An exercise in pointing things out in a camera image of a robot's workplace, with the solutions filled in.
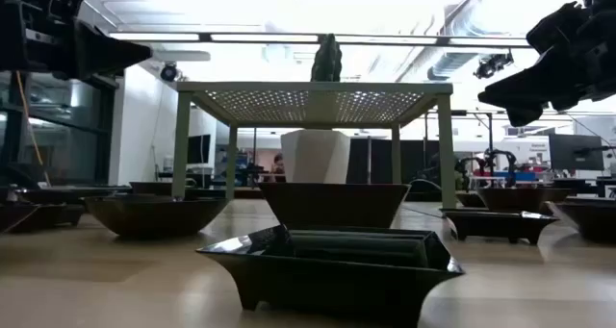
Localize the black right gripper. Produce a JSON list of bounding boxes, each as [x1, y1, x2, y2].
[[478, 0, 616, 128]]

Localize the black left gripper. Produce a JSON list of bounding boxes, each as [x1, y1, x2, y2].
[[0, 0, 154, 82]]

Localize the black pot stack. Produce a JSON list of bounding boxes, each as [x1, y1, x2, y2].
[[475, 187, 573, 214], [13, 186, 132, 207]]

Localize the black wavy square plate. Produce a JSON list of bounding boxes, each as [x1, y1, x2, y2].
[[258, 182, 412, 231], [454, 191, 487, 209], [128, 181, 175, 198]]

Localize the small black square plate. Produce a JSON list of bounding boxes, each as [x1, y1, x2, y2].
[[195, 224, 467, 327], [441, 207, 560, 246], [0, 201, 87, 236]]

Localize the black pointed oval plate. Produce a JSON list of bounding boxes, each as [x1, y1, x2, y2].
[[552, 198, 616, 245], [84, 194, 231, 240]]

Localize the black computer monitor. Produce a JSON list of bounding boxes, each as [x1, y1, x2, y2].
[[186, 134, 212, 165], [548, 133, 605, 172]]

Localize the black background robot arms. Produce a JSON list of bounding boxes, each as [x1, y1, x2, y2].
[[454, 148, 520, 190]]

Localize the green perforated metal stand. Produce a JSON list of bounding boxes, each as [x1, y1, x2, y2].
[[171, 81, 457, 210]]

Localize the long ceiling light strip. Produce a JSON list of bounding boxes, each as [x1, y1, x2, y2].
[[108, 31, 533, 49]]

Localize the black partition panel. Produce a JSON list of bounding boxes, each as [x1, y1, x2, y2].
[[346, 138, 442, 185]]

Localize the person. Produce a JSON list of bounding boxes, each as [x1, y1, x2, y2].
[[270, 152, 287, 184]]

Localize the green cactus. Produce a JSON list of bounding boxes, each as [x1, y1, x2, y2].
[[310, 33, 344, 83]]

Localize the white hexagonal plant pot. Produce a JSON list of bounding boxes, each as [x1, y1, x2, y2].
[[280, 129, 351, 185]]

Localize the black ceiling camera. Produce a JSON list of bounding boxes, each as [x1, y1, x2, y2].
[[474, 50, 515, 81]]

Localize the round black wall speaker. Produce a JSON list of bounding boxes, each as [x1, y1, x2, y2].
[[160, 62, 180, 84]]

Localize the black window frame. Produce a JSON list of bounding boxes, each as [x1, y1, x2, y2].
[[0, 70, 121, 188]]

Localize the silver ventilation duct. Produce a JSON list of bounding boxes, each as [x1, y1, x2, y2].
[[394, 0, 530, 82]]

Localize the yellow cable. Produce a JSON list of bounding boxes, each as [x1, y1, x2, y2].
[[15, 70, 53, 188]]

